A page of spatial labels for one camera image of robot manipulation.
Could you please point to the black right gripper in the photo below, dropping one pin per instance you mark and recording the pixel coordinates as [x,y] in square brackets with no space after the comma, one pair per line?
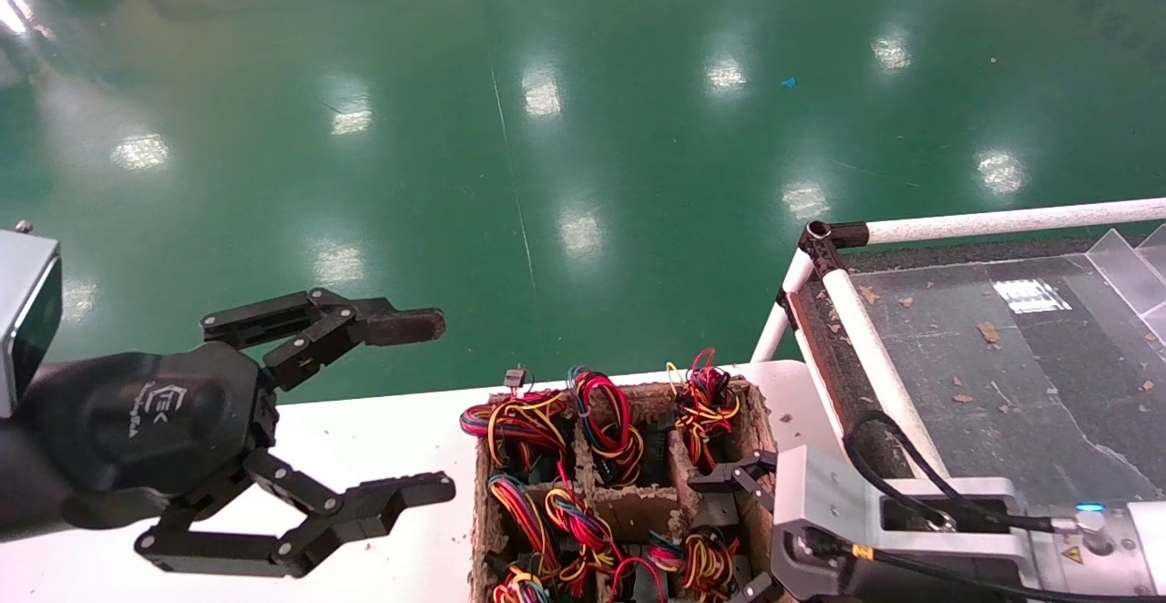
[847,576]

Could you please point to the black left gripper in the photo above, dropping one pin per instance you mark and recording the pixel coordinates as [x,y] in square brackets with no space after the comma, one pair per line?
[137,421]

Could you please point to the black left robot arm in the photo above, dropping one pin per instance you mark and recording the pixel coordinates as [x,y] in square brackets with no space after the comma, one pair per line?
[23,485]

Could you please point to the brown pulp divider box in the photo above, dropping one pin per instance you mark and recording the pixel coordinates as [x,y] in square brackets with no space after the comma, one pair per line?
[638,512]

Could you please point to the black pipe corner connector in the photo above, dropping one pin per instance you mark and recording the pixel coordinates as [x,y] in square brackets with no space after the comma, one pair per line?
[824,252]

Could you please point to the dark conveyor belt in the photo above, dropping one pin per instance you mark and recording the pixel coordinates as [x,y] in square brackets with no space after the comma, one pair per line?
[1002,384]

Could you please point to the white frame pipe with clamp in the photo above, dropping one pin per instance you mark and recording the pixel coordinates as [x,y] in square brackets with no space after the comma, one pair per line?
[772,334]

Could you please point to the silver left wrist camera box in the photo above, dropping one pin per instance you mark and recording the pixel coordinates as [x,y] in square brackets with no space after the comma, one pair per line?
[23,321]

